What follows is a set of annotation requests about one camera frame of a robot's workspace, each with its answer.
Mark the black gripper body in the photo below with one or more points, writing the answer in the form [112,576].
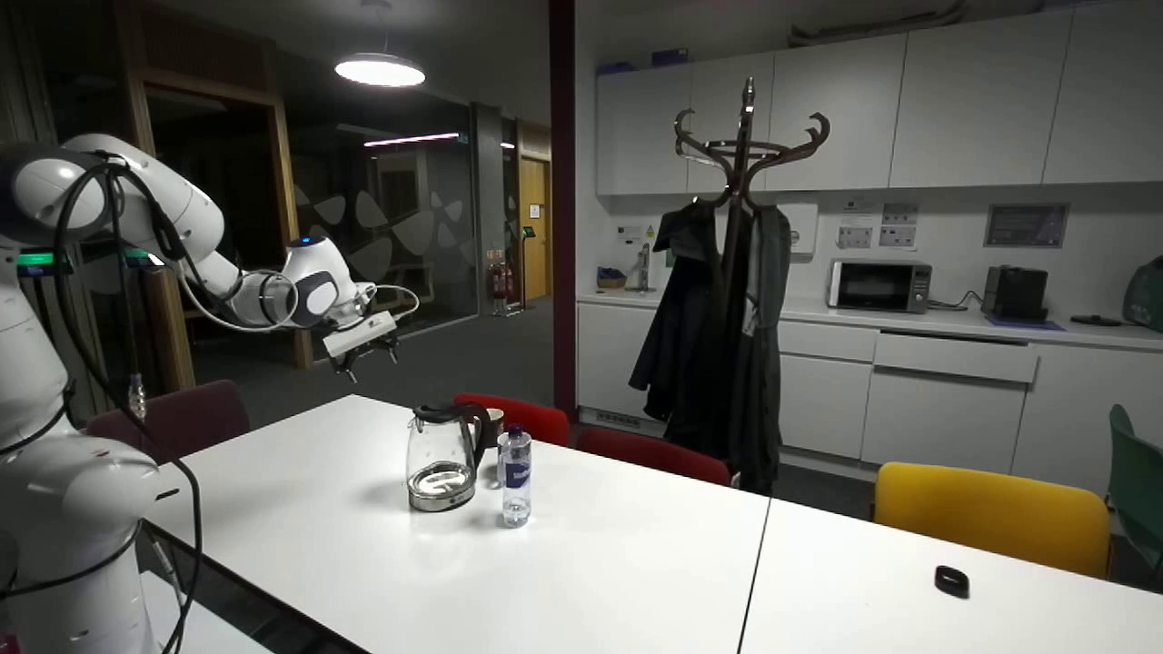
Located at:
[369,349]

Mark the glass electric kettle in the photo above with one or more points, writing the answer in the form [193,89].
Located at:
[443,450]

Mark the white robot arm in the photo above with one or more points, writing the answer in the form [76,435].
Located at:
[110,184]

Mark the clear plastic water bottle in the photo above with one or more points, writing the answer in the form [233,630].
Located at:
[514,461]

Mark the dark red chair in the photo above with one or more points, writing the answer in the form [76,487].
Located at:
[178,423]

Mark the round ceiling lamp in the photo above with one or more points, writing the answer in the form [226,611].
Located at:
[378,71]

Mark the black hanging coat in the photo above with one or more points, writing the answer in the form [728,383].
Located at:
[708,364]

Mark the wooden coat stand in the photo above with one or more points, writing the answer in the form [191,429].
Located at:
[743,158]

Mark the microwave oven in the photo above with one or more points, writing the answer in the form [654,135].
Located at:
[877,286]

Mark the white lower kitchen cabinets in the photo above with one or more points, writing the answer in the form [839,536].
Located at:
[957,391]

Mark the white kitchen cabinets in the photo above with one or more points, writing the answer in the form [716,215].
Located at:
[957,391]
[1061,95]

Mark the small black object on table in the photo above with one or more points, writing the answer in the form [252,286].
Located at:
[948,584]

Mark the black coffee machine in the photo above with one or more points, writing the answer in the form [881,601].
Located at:
[1014,294]

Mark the yellow chair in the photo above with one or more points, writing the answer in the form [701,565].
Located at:
[1051,524]

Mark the white upper kitchen cabinets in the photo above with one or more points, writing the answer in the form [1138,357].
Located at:
[1061,95]

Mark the green bag on counter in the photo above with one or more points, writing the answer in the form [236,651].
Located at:
[1141,299]

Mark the green chair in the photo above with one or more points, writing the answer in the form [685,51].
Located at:
[1136,486]

